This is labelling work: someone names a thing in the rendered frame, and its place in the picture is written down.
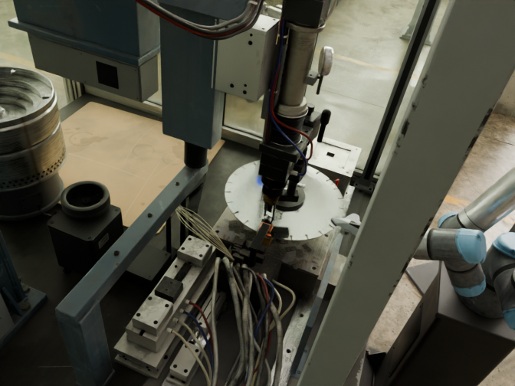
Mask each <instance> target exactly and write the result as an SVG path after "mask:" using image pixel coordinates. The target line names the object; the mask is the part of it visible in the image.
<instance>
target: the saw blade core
mask: <svg viewBox="0 0 515 386"><path fill-rule="evenodd" d="M259 165H260V160H258V161H255V162H250V163H248V164H246V165H243V166H242V167H240V168H238V169H237V170H236V171H235V172H233V174H232V175H231V176H230V177H229V179H228V181H227V183H226V186H225V200H226V202H227V205H228V207H229V209H230V211H231V212H232V214H234V216H235V217H236V218H237V219H238V220H239V221H240V222H241V223H242V224H244V223H245V222H246V221H248V222H247V223H245V224H244V225H245V226H247V227H249V228H250V229H252V230H253V231H256V232H258V231H259V227H260V225H261V223H262V222H264V223H267V224H271V225H273V229H272V231H271V232H270V233H267V234H266V236H268V237H272V238H274V234H276V235H275V238H276V239H280V240H291V239H290V236H292V240H307V238H308V240H310V239H314V238H317V237H321V236H322V235H324V234H327V233H329V232H331V230H333V228H335V227H336V226H337V225H335V224H334V223H333V222H332V221H331V218H342V217H343V213H344V201H343V196H342V195H341V193H340V190H339V189H338V188H337V186H336V185H330V184H333V182H332V181H331V180H330V179H329V178H328V177H326V176H325V175H324V174H323V173H321V172H319V171H317V170H316V169H314V168H312V167H310V166H307V173H306V174H305V176H304V177H303V179H302V180H301V181H300V182H299V184H302V185H306V187H305V188H303V190H304V192H305V195H306V197H305V201H304V203H303V204H302V205H301V206H300V207H298V208H295V209H282V208H278V207H276V208H275V213H274V220H273V221H272V214H273V211H272V212H271V213H270V212H268V211H267V213H266V216H264V204H265V203H264V199H263V197H264V194H263V193H262V188H263V184H262V182H261V177H262V175H259V174H258V170H259ZM244 168H245V169H244ZM318 172H319V173H318ZM317 173H318V174H317ZM328 180H329V181H328ZM327 181H328V182H327ZM231 183H232V184H231ZM334 189H335V190H334ZM229 192H231V193H229ZM231 202H232V203H231ZM340 208H341V209H340ZM237 212H238V213H237ZM329 225H330V226H329ZM319 231H320V232H319ZM305 235H307V237H306V236H305Z"/></svg>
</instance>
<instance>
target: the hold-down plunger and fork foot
mask: <svg viewBox="0 0 515 386"><path fill-rule="evenodd" d="M296 188H297V184H296V183H294V182H291V181H289V182H288V186H287V189H283V194H282V195H281V196H280V197H279V199H278V201H289V202H298V198H299V194H298V190H296ZM272 208H273V206H269V205H268V206H267V211H268V212H270V213H271V212H272Z"/></svg>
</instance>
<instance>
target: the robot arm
mask: <svg viewBox="0 0 515 386"><path fill-rule="evenodd" d="M514 210H515V166H514V167H513V168H512V169H511V170H510V171H509V172H507V173H506V174H505V175H504V176H502V177H501V178H500V179H499V180H497V181H496V182H495V183H494V184H492V186H490V187H489V188H488V189H487V190H486V191H484V192H483V193H482V194H481V195H479V196H478V197H477V198H476V199H474V200H473V201H472V202H471V203H470V204H469V205H468V206H467V207H466V208H464V209H463V210H462V211H460V212H449V213H448V214H444V215H442V216H441V217H440V219H439V220H438V228H429V229H428V231H427V232H426V234H425V236H424V238H423V239H422V242H421V243H420V245H419V247H418V249H417V250H416V252H415V255H414V256H413V258H414V259H416V260H438V261H444V265H445V267H446V270H447V272H448V275H449V278H450V281H451V285H452V286H453V287H454V290H455V291H456V292H457V293H458V295H459V297H460V298H461V300H462V301H463V303H464V304H465V305H466V306H467V307H468V308H470V309H471V310H473V311H474V312H476V313H477V314H479V315H482V316H485V317H488V318H493V319H497V318H501V317H504V318H505V321H506V323H507V325H508V326H509V327H510V328H512V330H514V331H515V233H513V232H506V233H502V234H500V235H499V236H498V237H497V238H496V240H494V241H493V242H492V244H491V246H490V248H489V249H488V250H487V244H486V237H485V235H484V232H486V231H487V230H489V229H490V228H491V227H493V226H494V225H495V224H496V223H498V222H499V221H501V220H502V219H503V218H505V217H506V216H507V215H508V214H510V213H511V212H512V211H514ZM331 221H332V222H333V223H334V224H335V225H337V226H340V227H341V228H342V229H345V230H348V231H350V232H351V234H353V235H355V236H356V235H357V232H358V230H359V227H360V225H361V222H360V221H359V215H357V214H351V215H349V216H347V217H346V218H331Z"/></svg>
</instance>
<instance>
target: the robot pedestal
mask: <svg viewBox="0 0 515 386"><path fill-rule="evenodd" d="M514 349H515V331H514V330H512V328H510V327H509V326H508V325H507V323H506V321H505V318H504V317H501V318H497V319H493V318H488V317H485V316H482V315H479V314H477V313H476V312H474V311H473V310H471V309H470V308H468V307H467V306H466V305H465V304H464V303H463V301H462V300H461V298H460V297H459V295H458V293H457V292H456V291H455V290H454V287H453V286H452V285H451V281H450V278H449V275H448V272H447V270H446V267H445V265H444V261H439V266H438V273H437V275H436V276H435V278H434V279H433V281H432V282H431V284H430V286H429V288H428V289H427V290H426V292H425V294H424V296H423V297H422V298H421V300H420V302H419V303H418V305H417V306H416V308H415V310H414V311H413V313H412V314H411V316H410V317H409V319H408V321H407V323H406V324H405V325H404V327H403V329H402V330H401V332H400V333H399V335H398V337H397V338H396V340H395V341H394V343H393V344H392V347H391V348H390V349H389V351H388V352H380V351H378V350H375V349H374V348H370V347H368V346H367V349H366V355H365V359H364V363H363V367H362V374H361V378H360V382H359V386H478V385H479V384H480V383H481V382H482V381H483V380H484V379H485V378H486V377H487V376H488V375H489V374H490V373H491V372H492V371H493V370H494V369H495V368H496V367H497V366H498V365H499V364H500V363H501V362H502V361H503V360H504V359H505V358H506V357H507V356H508V355H509V354H510V353H511V352H512V351H513V350H514Z"/></svg>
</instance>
